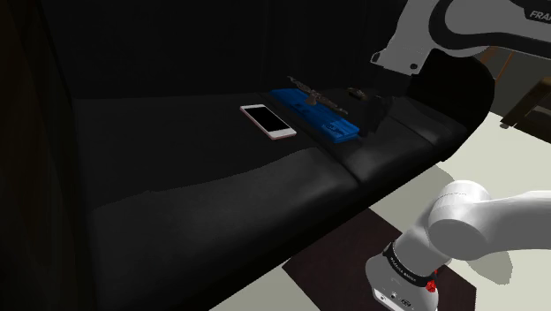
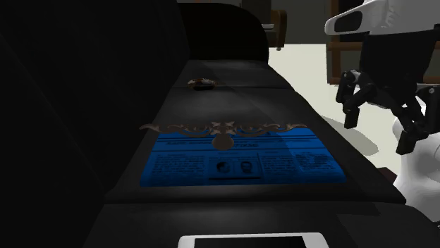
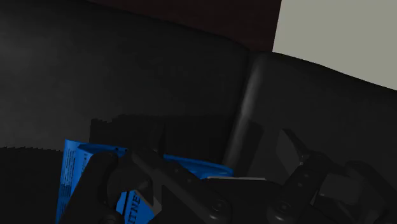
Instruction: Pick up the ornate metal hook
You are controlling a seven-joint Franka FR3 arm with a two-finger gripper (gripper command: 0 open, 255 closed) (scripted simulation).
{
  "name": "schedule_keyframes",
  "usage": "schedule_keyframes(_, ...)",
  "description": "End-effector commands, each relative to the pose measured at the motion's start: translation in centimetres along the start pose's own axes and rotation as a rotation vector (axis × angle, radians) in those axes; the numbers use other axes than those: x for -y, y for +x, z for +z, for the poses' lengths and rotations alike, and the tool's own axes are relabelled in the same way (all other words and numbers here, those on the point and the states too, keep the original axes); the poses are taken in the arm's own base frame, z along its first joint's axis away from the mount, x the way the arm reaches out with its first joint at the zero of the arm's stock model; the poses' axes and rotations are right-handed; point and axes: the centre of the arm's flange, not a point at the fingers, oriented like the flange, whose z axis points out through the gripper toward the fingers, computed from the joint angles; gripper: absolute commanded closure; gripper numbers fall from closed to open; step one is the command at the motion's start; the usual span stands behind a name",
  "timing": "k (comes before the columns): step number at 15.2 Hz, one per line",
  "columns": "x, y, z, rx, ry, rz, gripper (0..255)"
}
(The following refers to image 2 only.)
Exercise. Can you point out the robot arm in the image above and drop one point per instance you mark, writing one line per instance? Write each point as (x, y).
(417, 178)

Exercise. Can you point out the black sofa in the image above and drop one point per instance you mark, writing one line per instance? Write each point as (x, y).
(240, 106)

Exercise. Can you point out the white tablet with black screen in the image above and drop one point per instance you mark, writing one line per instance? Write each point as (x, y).
(187, 240)

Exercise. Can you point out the brown wooden chair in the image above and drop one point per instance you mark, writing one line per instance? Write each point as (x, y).
(279, 27)

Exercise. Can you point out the small brown white figure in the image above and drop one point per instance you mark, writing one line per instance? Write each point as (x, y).
(203, 83)

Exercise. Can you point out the blue newspaper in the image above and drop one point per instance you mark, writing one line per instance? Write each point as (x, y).
(178, 168)

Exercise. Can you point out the brown ornate candle holder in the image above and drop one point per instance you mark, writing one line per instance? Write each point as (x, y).
(222, 140)

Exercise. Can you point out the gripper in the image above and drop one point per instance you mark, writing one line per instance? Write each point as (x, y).
(395, 58)

